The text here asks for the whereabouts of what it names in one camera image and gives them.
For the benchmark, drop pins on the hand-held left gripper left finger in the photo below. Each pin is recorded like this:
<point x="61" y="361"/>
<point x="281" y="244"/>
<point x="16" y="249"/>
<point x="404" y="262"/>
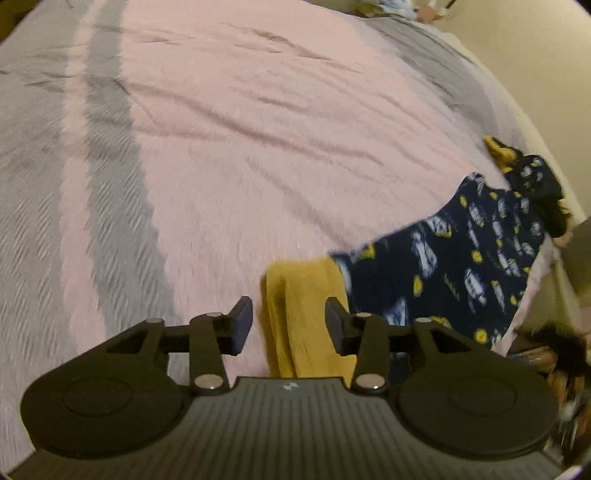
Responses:
<point x="243" y="323"/>

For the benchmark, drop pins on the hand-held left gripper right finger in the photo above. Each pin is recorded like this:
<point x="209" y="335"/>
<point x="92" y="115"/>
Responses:
<point x="333" y="323"/>

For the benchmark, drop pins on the navy printed fleece pajama garment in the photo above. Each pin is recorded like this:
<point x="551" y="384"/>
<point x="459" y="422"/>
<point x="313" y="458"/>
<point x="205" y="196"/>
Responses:
<point x="452" y="263"/>
<point x="535" y="184"/>

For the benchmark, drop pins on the pink grey striped blanket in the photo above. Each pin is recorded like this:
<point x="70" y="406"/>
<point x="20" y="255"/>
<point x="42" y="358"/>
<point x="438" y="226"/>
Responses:
<point x="254" y="138"/>

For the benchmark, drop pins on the dark cluttered items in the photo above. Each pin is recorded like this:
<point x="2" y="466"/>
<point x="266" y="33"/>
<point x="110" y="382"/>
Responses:
<point x="558" y="350"/>

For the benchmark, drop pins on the blue white crumpled item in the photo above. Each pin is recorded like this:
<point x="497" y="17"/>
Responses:
<point x="392" y="5"/>

